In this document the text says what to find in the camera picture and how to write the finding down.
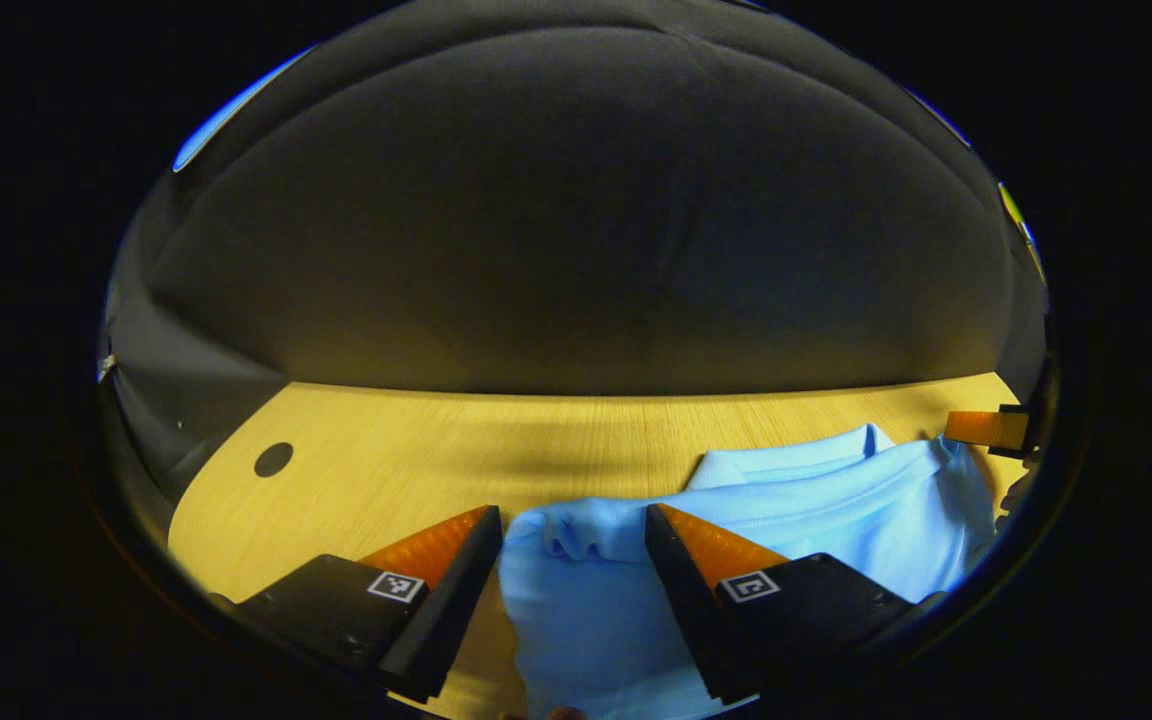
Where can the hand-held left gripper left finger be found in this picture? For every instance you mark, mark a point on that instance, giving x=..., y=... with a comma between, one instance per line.
x=451, y=620

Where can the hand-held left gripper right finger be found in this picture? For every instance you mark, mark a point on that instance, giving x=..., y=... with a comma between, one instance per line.
x=691, y=620

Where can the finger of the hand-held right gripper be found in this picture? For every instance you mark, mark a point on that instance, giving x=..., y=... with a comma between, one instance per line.
x=986, y=428

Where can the light blue T-shirt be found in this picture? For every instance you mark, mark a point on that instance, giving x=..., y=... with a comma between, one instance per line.
x=836, y=510

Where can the black backdrop cloth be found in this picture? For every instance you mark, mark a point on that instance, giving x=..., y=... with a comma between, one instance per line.
x=576, y=250

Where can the silver backdrop clip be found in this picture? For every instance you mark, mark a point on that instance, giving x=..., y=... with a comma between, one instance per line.
x=104, y=367

